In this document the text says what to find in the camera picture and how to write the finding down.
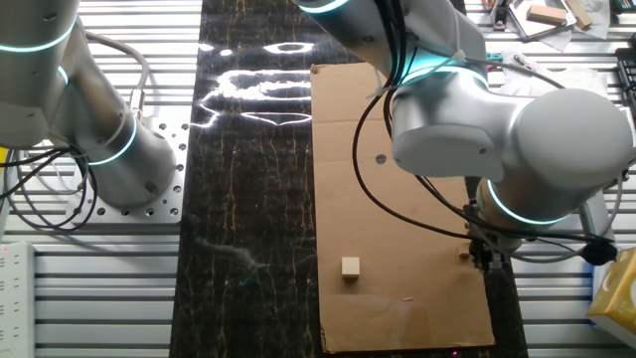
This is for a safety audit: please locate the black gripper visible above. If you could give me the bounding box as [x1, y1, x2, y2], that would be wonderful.
[469, 237, 508, 272]

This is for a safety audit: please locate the rectangular wooden block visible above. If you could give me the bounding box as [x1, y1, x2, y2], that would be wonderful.
[526, 3, 568, 27]

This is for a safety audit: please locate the brown cardboard sheet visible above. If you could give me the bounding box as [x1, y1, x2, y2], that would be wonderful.
[308, 62, 497, 355]

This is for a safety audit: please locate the yellow tissue pack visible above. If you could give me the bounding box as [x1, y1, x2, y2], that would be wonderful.
[585, 248, 636, 334]

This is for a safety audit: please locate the medium wooden cube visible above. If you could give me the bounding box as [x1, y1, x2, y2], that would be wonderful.
[340, 256, 362, 278]

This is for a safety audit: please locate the clear plastic tray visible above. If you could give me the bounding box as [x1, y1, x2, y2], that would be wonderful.
[511, 0, 580, 44]

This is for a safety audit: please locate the wooden stick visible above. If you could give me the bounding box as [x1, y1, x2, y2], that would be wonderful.
[563, 0, 595, 30]

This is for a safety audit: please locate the white power strip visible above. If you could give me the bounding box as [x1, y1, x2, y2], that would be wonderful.
[0, 242, 36, 358]

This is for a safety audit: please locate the black round cable knob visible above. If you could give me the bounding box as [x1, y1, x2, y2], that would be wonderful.
[580, 241, 620, 268]

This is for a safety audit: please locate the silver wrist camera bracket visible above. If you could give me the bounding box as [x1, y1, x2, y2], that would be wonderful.
[575, 191, 617, 245]

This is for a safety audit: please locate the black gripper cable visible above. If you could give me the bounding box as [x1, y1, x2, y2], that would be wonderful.
[351, 0, 617, 250]

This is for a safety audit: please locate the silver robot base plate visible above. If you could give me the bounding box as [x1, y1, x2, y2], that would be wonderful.
[66, 116, 191, 225]

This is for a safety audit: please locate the grey robot power cable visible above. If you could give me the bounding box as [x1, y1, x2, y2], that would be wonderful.
[82, 30, 151, 120]

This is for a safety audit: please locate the black base cable bundle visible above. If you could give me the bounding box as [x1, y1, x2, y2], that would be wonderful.
[0, 146, 101, 233]

